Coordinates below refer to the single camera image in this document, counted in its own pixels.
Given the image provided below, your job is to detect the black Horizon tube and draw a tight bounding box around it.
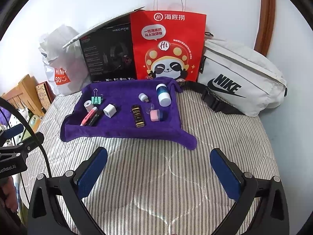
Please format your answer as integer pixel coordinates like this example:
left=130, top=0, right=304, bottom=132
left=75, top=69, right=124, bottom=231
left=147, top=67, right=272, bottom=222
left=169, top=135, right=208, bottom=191
left=86, top=110, right=103, bottom=128

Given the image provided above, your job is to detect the purple towel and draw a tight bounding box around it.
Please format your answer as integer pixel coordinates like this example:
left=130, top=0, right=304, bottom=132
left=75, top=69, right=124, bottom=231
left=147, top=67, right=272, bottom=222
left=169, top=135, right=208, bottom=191
left=60, top=76, right=198, bottom=150

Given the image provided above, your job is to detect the white waist bag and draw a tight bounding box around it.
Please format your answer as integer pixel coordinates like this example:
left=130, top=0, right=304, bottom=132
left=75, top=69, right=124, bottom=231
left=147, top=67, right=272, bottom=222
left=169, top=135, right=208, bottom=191
left=181, top=32, right=288, bottom=117

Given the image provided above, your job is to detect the brown wooden door frame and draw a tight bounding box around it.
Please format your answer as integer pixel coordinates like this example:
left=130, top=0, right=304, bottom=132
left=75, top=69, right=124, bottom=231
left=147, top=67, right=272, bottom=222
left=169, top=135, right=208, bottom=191
left=253, top=0, right=277, bottom=57

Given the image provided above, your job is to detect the wooden nightstand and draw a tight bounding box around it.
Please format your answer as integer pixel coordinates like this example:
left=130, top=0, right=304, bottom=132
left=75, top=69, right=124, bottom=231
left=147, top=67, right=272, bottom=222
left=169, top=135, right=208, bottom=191
left=1, top=74, right=47, bottom=128

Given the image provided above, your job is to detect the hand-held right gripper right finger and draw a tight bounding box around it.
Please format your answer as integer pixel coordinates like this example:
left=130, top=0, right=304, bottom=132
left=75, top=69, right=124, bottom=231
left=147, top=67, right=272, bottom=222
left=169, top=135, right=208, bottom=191
left=210, top=148, right=290, bottom=235

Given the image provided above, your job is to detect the pink earpick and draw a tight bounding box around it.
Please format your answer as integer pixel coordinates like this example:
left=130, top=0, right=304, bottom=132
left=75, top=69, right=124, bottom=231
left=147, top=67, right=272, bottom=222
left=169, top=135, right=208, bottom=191
left=80, top=107, right=99, bottom=126

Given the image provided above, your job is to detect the pink blue small container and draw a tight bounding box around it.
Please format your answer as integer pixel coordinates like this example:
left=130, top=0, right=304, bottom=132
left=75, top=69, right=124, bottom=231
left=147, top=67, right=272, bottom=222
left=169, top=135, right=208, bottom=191
left=150, top=110, right=165, bottom=123

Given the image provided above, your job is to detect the black gold small bottle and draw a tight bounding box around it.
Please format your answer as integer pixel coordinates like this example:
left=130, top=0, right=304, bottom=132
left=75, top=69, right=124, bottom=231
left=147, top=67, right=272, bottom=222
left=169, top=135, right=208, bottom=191
left=131, top=105, right=146, bottom=128

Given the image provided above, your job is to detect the striped bed quilt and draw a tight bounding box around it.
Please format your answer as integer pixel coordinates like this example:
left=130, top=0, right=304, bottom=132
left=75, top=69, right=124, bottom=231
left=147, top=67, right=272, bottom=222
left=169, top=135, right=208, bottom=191
left=18, top=81, right=280, bottom=235

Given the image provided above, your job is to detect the person's left hand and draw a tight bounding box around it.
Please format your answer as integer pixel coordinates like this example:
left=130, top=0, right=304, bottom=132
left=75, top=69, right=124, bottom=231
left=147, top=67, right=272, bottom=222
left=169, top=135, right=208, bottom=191
left=0, top=180, right=18, bottom=212

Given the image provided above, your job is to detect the mint binder clip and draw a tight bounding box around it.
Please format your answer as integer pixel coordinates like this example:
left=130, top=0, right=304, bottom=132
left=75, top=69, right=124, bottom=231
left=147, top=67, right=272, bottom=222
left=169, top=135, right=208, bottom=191
left=91, top=89, right=104, bottom=105

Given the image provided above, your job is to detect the black cable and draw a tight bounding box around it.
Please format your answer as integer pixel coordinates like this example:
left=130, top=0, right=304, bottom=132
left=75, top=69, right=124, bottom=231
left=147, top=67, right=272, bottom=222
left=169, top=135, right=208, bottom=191
left=0, top=97, right=53, bottom=178

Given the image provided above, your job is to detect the white charger plug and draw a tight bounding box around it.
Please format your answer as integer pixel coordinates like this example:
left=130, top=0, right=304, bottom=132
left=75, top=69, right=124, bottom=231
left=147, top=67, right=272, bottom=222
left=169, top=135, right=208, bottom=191
left=103, top=104, right=118, bottom=118

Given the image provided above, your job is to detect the blue white bottle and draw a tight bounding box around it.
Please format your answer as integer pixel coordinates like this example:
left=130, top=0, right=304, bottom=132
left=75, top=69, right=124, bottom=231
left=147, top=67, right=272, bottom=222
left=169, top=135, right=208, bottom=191
left=156, top=83, right=172, bottom=107

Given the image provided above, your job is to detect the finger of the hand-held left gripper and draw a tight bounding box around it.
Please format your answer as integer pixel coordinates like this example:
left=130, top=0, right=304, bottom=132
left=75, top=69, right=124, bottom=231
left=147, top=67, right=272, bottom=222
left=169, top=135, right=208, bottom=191
left=0, top=124, right=25, bottom=140
left=7, top=132, right=45, bottom=157

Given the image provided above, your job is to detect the patterned gift box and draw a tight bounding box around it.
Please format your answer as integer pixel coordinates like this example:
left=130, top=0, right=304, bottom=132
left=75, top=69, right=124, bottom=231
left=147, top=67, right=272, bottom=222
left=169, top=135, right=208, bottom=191
left=35, top=81, right=55, bottom=110

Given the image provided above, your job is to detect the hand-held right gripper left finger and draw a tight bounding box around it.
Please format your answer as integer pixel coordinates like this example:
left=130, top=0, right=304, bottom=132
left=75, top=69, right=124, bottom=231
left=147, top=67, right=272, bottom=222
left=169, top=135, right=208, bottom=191
left=27, top=147, right=108, bottom=235

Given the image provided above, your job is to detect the black headset box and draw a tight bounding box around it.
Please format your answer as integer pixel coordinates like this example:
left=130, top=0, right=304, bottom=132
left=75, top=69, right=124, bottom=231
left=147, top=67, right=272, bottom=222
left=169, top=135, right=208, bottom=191
left=62, top=6, right=146, bottom=49
left=79, top=28, right=137, bottom=84

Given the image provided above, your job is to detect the red panda paper bag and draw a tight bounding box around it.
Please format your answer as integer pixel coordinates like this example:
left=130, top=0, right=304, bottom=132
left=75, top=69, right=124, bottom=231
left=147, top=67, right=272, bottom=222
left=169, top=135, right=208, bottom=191
left=130, top=0, right=207, bottom=82

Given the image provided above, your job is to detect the white plastic shopping bag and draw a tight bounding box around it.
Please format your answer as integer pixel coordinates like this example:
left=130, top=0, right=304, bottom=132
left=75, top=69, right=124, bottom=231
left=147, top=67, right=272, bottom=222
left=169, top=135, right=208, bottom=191
left=39, top=24, right=92, bottom=96

